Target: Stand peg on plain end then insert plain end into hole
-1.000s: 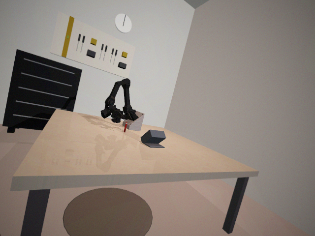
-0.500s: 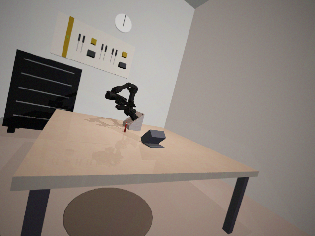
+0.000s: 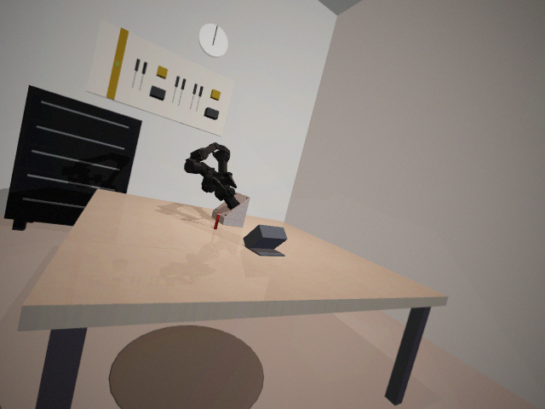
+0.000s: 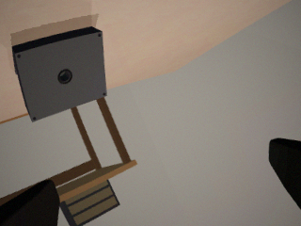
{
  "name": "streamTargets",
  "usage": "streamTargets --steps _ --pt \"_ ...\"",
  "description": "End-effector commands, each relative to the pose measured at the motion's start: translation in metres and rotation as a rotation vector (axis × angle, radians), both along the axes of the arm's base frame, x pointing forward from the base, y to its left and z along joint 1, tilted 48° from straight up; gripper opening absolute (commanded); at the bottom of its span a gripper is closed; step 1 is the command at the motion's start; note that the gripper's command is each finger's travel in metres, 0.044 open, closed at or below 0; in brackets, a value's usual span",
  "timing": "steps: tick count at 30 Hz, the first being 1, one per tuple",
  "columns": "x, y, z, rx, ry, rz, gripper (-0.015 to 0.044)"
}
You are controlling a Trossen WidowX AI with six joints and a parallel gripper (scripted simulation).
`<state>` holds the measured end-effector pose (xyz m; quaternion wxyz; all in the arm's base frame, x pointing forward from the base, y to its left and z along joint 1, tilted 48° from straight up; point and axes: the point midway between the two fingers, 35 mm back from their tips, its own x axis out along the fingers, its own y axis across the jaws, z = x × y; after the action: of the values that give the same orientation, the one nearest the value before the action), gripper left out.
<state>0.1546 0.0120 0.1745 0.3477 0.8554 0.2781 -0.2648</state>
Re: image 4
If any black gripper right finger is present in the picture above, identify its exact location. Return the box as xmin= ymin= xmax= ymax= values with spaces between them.
xmin=268 ymin=138 xmax=301 ymax=208

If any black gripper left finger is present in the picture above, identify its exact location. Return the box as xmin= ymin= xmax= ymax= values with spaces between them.
xmin=0 ymin=180 xmax=60 ymax=226

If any grey square panel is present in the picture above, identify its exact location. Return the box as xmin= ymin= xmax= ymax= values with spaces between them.
xmin=11 ymin=26 xmax=106 ymax=121

